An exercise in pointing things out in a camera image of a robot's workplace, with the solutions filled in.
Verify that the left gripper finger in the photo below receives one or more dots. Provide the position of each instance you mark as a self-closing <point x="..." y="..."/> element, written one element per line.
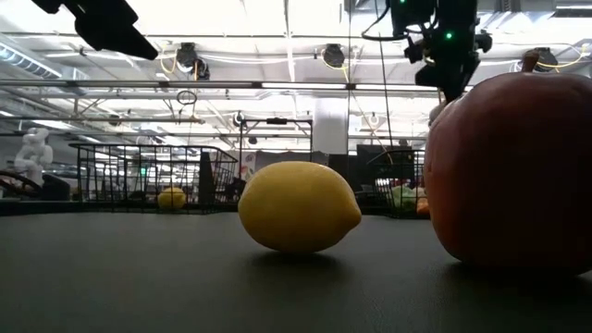
<point x="111" y="37"/>

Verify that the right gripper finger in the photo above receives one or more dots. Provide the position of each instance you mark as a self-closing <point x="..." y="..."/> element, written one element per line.
<point x="451" y="76"/>

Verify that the red yellow apple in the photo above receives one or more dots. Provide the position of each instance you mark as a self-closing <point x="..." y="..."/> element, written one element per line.
<point x="509" y="176"/>

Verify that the green ridged chayote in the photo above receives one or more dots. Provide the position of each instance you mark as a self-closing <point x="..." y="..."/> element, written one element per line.
<point x="402" y="196"/>

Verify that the yellow lemon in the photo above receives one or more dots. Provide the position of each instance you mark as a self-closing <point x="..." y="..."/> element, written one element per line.
<point x="298" y="208"/>
<point x="171" y="199"/>

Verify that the black computer case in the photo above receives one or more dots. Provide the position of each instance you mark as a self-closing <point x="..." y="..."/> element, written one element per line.
<point x="370" y="159"/>

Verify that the white building column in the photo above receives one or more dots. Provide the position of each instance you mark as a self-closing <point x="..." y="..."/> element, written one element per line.
<point x="330" y="125"/>

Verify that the white humanoid robot figure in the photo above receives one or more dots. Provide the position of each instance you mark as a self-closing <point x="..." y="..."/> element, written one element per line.
<point x="33" y="155"/>

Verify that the black table mat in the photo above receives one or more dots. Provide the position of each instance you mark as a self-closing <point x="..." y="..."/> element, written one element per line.
<point x="139" y="296"/>

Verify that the long ceiling light rail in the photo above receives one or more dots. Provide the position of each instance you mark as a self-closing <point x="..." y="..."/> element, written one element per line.
<point x="139" y="83"/>

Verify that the black metal frame stand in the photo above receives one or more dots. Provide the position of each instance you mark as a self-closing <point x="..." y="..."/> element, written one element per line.
<point x="276" y="121"/>

